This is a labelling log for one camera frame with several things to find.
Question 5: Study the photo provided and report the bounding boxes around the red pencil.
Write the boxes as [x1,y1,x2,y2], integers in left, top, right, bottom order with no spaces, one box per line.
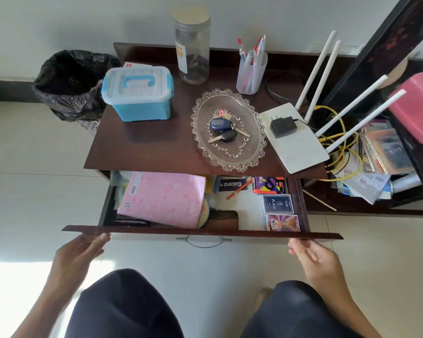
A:
[226,179,254,201]

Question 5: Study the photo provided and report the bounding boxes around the black power adapter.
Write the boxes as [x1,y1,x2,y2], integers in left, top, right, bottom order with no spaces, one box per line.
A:
[270,115,299,139]

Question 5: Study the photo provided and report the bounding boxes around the person's foot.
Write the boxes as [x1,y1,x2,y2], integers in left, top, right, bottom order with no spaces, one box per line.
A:
[255,288,274,311]

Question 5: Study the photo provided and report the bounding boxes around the black framed panel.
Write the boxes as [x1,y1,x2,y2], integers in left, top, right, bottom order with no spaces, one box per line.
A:
[322,0,423,117]

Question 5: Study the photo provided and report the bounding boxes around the person's right forearm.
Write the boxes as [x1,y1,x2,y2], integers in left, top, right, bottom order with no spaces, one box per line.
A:
[313,278,383,338]

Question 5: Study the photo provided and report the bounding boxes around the person's left hand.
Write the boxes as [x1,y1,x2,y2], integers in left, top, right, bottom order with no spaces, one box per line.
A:
[53,233,111,297]

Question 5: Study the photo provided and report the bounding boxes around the dark wooden drawer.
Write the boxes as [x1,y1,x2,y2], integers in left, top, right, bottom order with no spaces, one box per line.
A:
[62,170,344,249]

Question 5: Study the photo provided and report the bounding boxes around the white paper roll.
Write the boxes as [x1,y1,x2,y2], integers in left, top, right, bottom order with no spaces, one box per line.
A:
[391,172,422,194]

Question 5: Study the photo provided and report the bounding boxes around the black booklet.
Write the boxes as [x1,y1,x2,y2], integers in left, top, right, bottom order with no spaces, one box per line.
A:
[219,177,253,191]

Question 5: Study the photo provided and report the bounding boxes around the red and purple card box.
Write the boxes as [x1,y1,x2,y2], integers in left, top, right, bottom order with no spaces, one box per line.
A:
[264,214,300,232]

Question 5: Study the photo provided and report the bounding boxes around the oval glass dish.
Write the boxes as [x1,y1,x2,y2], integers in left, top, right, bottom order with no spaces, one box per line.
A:
[191,88,268,173]

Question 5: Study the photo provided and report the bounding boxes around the thin wooden stick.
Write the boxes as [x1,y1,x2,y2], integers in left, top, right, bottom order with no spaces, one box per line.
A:
[302,189,338,212]

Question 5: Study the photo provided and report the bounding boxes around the blue car key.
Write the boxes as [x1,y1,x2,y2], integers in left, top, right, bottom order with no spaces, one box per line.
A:
[209,117,251,138]

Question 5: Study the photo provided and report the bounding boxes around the stack of papers in drawer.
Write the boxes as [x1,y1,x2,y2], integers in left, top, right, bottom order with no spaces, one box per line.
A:
[110,171,133,211]

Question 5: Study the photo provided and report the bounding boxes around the dark wooden nightstand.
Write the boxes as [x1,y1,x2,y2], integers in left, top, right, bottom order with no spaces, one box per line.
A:
[83,42,330,181]

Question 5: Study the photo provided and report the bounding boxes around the yellow cable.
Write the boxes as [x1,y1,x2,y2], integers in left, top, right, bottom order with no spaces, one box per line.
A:
[314,105,364,183]

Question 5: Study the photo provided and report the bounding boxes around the yellow round tin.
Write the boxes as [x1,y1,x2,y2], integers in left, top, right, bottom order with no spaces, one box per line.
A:
[197,199,211,229]

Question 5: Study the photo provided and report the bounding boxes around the low dark wooden shelf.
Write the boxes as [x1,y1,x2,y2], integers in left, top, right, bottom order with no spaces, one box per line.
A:
[300,49,423,219]

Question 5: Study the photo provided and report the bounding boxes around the bunch of pens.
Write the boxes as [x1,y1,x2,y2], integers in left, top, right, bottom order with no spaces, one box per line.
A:
[237,34,267,66]

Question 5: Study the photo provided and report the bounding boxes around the white woven waste bin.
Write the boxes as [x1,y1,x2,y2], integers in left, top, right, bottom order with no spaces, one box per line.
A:
[78,117,101,137]

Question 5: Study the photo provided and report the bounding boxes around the clear plastic jar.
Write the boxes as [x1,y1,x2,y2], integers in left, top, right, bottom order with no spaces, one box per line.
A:
[172,6,212,85]

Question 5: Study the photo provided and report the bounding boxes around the translucent pen holder cup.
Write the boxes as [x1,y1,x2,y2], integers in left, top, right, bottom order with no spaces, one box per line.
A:
[236,51,269,96]

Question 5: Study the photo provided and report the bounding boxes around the pink plastic box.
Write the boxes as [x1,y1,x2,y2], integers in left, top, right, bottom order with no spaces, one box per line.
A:
[388,69,423,145]

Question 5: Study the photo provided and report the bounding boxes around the person's left leg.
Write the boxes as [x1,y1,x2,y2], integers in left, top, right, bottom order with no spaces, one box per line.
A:
[65,268,184,338]

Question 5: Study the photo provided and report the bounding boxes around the pink tissue packet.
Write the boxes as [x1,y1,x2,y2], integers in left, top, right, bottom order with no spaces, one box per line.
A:
[117,171,207,229]

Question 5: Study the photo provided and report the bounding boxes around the pile of magazines and papers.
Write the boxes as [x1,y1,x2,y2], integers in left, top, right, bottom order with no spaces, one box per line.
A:
[329,119,417,205]

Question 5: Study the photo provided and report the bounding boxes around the person's right hand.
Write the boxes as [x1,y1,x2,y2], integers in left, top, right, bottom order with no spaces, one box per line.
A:
[288,238,345,297]

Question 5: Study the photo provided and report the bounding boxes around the colourful card box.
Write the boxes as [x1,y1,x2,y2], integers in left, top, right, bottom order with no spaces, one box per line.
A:
[252,176,289,195]

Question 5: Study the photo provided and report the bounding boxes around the black car key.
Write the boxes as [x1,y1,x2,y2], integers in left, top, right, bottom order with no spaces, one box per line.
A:
[208,129,238,144]

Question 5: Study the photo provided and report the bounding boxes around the blue card box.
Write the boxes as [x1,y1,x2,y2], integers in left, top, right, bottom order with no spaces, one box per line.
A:
[261,194,295,215]

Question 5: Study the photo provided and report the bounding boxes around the white router with antennas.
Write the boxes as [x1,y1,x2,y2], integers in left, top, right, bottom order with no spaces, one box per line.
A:
[259,30,407,175]

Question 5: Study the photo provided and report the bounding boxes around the blue storage box white lid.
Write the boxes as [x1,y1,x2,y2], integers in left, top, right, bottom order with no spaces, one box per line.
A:
[101,66,175,123]

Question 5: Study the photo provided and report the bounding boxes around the person's right leg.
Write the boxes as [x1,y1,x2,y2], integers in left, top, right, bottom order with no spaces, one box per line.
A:
[241,281,365,338]

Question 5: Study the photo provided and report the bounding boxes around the person's leg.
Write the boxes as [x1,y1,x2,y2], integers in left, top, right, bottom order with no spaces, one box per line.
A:
[65,268,184,338]
[241,281,365,338]

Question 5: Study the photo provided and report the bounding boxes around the person's left forearm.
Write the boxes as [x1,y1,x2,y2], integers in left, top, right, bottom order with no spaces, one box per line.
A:
[10,284,72,338]

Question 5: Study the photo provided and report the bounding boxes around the black cable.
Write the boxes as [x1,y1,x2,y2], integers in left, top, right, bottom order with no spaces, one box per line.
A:
[265,78,321,134]

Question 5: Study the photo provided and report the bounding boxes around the black bin bag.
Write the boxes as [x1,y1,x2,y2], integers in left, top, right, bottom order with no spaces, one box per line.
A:
[32,50,122,123]

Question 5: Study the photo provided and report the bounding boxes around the metal drawer handle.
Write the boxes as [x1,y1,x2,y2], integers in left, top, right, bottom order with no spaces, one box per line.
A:
[176,236,233,249]

